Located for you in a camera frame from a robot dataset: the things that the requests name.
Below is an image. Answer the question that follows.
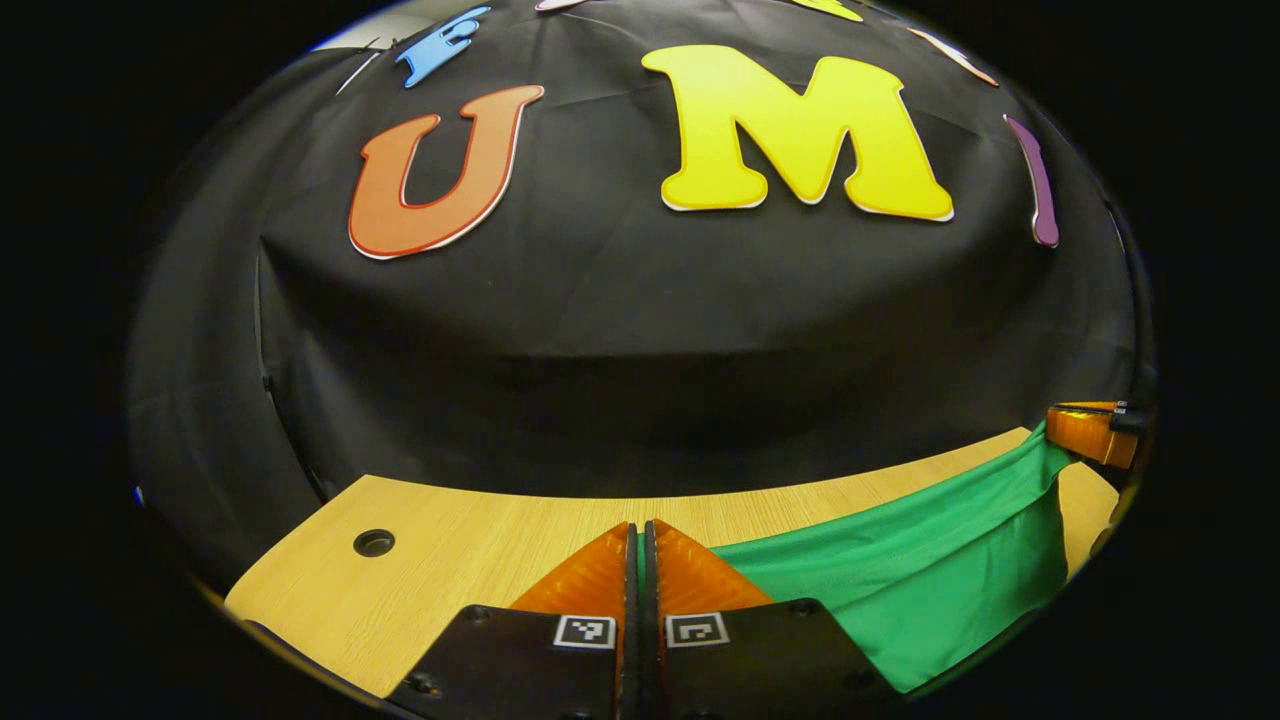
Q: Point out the black backdrop cloth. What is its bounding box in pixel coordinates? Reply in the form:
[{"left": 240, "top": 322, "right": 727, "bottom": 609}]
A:
[{"left": 128, "top": 0, "right": 1156, "bottom": 591}]

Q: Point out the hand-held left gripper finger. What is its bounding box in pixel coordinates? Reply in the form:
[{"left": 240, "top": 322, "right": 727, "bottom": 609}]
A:
[
  {"left": 385, "top": 520, "right": 641, "bottom": 720},
  {"left": 643, "top": 518, "right": 901, "bottom": 720}
]

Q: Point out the green T-shirt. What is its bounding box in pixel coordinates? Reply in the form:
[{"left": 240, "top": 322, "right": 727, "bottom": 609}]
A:
[{"left": 636, "top": 420, "right": 1077, "bottom": 694}]

